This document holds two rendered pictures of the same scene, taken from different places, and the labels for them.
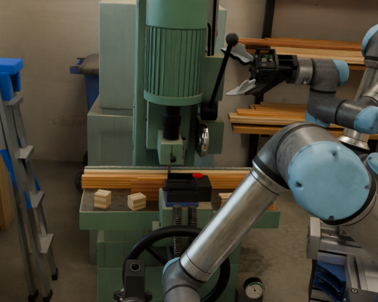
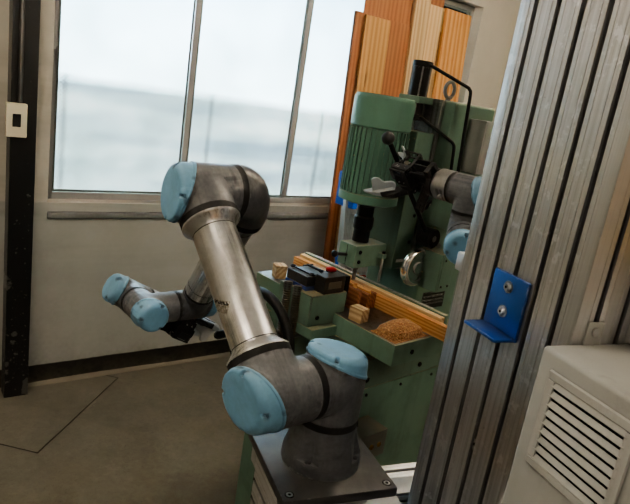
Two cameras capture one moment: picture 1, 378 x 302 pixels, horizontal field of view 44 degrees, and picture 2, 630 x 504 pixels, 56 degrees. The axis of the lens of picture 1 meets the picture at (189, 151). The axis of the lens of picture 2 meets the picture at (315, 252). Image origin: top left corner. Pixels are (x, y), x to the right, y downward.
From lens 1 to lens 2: 1.33 m
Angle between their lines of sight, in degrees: 52
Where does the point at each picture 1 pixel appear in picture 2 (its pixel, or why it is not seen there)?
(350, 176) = (175, 183)
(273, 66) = (404, 168)
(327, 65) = (464, 180)
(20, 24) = not seen: hidden behind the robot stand
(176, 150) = (350, 250)
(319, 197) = (164, 197)
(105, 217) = (269, 284)
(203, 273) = (189, 289)
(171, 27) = (354, 123)
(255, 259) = not seen: outside the picture
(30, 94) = not seen: hidden behind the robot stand
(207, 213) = (307, 299)
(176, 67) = (353, 162)
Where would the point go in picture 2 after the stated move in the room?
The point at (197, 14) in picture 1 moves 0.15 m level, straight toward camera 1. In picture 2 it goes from (377, 112) to (332, 106)
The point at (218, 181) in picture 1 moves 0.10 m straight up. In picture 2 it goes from (388, 305) to (395, 273)
